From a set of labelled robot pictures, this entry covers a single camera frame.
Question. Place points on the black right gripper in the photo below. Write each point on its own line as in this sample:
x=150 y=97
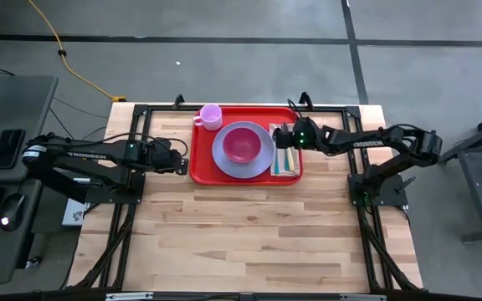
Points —
x=304 y=138

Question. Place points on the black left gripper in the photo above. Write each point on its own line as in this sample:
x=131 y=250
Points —
x=167 y=161

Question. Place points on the beige napkin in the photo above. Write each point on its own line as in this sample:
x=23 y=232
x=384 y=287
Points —
x=294 y=174

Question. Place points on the pink mug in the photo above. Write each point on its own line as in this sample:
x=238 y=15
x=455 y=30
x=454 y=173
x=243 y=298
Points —
x=209 y=116

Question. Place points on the magenta bowl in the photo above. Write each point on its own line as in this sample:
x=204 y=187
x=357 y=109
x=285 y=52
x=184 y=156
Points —
x=241 y=144

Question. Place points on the lilac round plate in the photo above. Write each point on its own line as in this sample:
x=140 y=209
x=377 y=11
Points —
x=243 y=171

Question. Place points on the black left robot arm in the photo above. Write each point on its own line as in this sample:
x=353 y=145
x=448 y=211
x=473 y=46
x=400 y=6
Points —
x=86 y=155

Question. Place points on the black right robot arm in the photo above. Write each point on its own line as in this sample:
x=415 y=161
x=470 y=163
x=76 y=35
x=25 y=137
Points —
x=368 y=143

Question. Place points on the red plastic tray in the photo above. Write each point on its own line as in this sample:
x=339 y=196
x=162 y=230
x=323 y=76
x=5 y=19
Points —
x=205 y=175

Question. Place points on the black table clamp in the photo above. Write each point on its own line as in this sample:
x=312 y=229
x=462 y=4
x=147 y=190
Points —
x=178 y=101
x=306 y=100

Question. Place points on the white printed box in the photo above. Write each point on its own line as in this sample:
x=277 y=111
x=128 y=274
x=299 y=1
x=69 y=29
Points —
x=73 y=213

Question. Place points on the black smartphone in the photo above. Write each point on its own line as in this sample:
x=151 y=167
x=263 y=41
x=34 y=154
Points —
x=7 y=148

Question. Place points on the grey computer desk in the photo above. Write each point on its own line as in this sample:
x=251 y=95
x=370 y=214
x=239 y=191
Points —
x=15 y=104

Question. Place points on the black computer mouse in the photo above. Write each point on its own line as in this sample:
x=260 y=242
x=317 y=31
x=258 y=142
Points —
x=13 y=211

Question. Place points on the desk caster wheel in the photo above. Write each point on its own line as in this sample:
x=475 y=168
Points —
x=34 y=262

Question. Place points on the black aluminium table frame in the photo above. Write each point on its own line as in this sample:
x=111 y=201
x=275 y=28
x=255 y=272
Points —
x=161 y=108

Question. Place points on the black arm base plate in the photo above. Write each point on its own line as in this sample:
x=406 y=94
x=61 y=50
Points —
x=391 y=197
x=111 y=200

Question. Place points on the silver metal bracket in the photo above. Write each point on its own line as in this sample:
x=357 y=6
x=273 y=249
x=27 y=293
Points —
x=362 y=297
x=128 y=296

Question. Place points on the grey metal table frame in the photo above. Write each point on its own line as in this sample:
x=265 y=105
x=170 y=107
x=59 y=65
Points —
x=474 y=196

